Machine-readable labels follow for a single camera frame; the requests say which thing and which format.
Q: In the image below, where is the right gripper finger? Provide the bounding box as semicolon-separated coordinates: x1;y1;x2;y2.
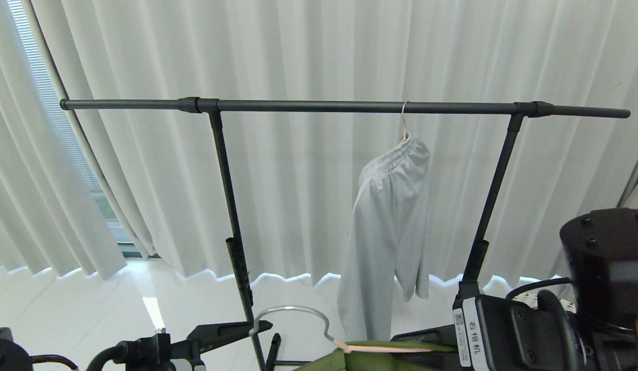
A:
425;353;456;371
391;325;456;343

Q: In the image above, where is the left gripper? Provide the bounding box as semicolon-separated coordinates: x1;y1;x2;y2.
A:
121;319;274;371

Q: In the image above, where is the green garment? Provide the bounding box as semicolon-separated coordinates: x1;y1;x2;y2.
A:
293;339;459;371

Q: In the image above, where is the white laundry basket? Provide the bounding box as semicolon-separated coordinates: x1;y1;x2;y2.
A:
516;290;577;313

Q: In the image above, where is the black clothes rack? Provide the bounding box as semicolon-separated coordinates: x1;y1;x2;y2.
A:
60;96;631;371

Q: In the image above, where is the white curtain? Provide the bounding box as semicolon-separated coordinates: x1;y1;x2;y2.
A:
0;0;128;281
33;0;638;288

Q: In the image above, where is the window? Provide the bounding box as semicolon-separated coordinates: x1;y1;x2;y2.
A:
10;0;160;258

